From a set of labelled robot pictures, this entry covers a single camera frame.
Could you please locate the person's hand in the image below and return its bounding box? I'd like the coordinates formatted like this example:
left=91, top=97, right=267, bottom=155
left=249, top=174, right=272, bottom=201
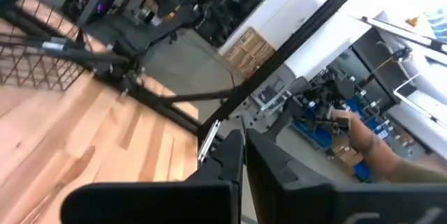
left=330, top=107, right=381, bottom=158

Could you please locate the person's forearm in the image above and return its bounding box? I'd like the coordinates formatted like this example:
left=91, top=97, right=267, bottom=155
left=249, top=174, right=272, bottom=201
left=362, top=136, right=447, bottom=185

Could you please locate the black leader arm handle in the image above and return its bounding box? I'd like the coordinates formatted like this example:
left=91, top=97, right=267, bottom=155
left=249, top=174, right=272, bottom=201
left=265, top=75, right=357, bottom=141

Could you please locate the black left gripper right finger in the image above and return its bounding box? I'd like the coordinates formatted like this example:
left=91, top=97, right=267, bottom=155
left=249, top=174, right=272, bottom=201
left=245, top=128, right=447, bottom=224

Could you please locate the black wire basket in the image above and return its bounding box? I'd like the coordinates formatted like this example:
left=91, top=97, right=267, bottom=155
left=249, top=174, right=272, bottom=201
left=0, top=0, right=94, bottom=92

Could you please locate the white desk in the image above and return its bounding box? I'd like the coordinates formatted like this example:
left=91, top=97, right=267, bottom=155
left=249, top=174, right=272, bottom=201
left=359, top=7, right=447, bottom=155

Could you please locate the blue storage bin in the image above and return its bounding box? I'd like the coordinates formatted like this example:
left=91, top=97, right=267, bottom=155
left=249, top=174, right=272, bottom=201
left=291, top=112, right=336, bottom=150

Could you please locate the wooden cabinet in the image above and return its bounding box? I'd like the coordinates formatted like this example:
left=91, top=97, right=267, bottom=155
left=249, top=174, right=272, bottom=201
left=223, top=27, right=277, bottom=78

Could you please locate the black aluminium table frame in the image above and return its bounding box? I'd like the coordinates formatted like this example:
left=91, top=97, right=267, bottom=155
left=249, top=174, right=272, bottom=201
left=0, top=0, right=378, bottom=144

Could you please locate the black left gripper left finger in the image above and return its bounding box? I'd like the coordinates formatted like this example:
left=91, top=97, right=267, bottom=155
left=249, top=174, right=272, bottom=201
left=61, top=129, right=245, bottom=224

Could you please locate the silver metal strip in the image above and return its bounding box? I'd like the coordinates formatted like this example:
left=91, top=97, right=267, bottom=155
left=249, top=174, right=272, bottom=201
left=197, top=119, right=221, bottom=167

